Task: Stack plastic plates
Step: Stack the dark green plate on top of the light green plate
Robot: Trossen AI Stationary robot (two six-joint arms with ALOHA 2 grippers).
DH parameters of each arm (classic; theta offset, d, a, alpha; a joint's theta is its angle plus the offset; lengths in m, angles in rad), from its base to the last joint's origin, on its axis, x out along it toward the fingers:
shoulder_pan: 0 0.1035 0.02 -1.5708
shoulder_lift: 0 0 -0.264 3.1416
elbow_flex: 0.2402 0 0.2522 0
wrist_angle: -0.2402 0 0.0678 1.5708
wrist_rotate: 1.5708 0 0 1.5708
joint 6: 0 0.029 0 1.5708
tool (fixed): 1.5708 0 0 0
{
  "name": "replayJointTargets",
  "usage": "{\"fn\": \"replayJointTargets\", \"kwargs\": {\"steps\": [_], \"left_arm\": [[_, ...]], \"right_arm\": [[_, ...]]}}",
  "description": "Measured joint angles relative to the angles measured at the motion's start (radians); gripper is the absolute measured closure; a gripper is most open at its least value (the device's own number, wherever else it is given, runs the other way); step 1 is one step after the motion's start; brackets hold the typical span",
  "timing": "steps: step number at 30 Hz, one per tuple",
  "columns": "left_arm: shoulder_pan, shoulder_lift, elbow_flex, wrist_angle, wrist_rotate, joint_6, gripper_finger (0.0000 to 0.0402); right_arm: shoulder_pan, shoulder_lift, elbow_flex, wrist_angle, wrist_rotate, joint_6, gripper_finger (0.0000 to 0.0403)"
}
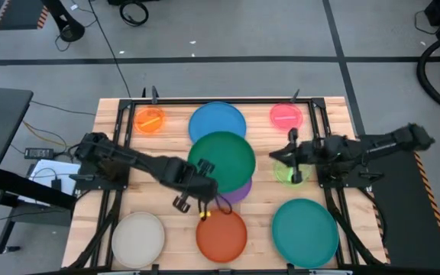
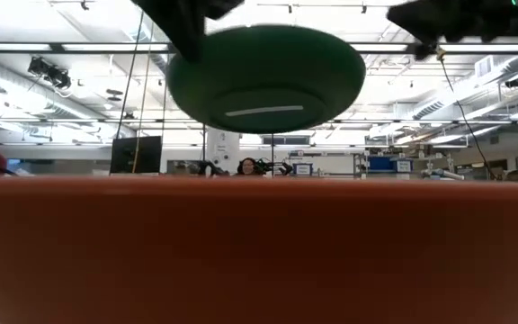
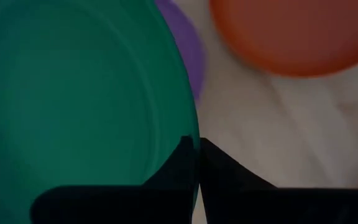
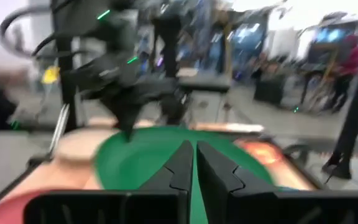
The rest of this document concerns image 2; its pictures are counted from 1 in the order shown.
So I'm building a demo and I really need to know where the black hanging cable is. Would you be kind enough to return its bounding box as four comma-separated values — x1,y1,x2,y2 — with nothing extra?
114,11,146,140
438,57,498,181

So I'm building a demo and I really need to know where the black overhead beam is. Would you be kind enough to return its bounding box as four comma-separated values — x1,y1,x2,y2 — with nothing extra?
0,41,518,56

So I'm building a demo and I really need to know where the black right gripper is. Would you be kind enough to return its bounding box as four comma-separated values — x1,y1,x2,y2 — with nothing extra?
387,0,512,61

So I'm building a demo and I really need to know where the blue storage bin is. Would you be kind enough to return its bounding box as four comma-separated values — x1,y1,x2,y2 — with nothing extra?
367,155,395,172

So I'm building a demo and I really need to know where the white vent unit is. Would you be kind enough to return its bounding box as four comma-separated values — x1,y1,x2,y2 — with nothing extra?
474,54,496,80

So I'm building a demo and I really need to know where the green plastic plate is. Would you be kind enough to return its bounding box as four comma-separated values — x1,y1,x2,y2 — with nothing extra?
166,24,367,135

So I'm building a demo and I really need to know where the grey tube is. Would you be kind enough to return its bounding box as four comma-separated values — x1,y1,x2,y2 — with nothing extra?
420,168,466,182

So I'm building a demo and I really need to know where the orange plastic plate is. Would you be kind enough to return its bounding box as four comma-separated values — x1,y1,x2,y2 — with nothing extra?
0,175,518,324

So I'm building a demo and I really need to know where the black overhead camera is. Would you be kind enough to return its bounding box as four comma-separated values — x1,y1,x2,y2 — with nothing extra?
27,57,72,90

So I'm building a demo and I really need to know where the metal shelf rack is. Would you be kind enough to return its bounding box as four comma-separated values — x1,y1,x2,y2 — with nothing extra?
353,152,371,179

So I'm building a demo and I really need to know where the black computer monitor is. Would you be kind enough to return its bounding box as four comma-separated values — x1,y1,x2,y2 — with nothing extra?
109,136,163,175

